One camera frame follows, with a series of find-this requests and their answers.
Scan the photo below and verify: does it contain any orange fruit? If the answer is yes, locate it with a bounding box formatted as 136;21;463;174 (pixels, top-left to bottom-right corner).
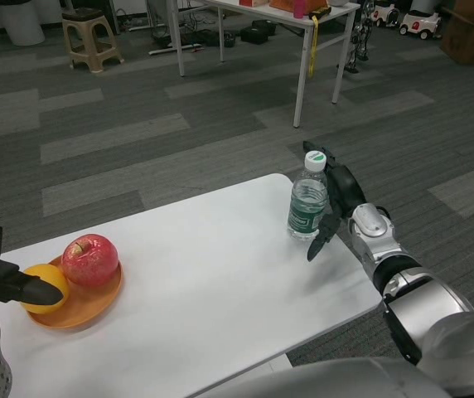
19;264;70;314

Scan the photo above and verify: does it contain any standing humanoid robot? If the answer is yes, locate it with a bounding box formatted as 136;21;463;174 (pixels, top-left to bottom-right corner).
349;0;378;74

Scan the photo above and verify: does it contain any yellow tape measure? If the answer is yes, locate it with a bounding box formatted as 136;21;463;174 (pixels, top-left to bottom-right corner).
307;7;331;78

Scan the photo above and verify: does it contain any red apple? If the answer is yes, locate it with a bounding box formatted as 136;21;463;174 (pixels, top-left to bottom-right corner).
60;234;120;288

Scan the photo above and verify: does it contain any beige plastic stool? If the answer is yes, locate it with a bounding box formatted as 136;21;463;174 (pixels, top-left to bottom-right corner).
61;8;125;75

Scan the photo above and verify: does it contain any small white standing desk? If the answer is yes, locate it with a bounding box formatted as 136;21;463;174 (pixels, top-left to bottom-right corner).
148;0;204;56

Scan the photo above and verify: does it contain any clear water bottle green label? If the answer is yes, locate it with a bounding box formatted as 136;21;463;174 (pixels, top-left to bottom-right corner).
287;149;330;241

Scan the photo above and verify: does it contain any potted plant in white pot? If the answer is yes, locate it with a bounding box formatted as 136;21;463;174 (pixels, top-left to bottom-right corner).
0;0;46;46

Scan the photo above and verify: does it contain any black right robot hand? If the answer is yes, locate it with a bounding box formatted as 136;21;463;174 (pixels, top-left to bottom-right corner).
302;140;369;261

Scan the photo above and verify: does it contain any white toy car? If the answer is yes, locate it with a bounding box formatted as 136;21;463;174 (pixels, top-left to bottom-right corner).
399;10;443;41
371;2;402;29

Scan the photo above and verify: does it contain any orange wooden plate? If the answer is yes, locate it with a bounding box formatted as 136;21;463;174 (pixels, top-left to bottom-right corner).
24;255;124;331

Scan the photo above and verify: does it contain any black bag on floor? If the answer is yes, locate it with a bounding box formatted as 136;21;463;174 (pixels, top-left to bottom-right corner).
240;19;275;43

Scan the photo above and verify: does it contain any long white table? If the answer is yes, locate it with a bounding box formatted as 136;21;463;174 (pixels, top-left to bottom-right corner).
166;0;361;129

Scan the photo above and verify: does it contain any open brown cardboard box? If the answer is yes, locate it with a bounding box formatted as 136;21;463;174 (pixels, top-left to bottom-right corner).
439;0;474;66

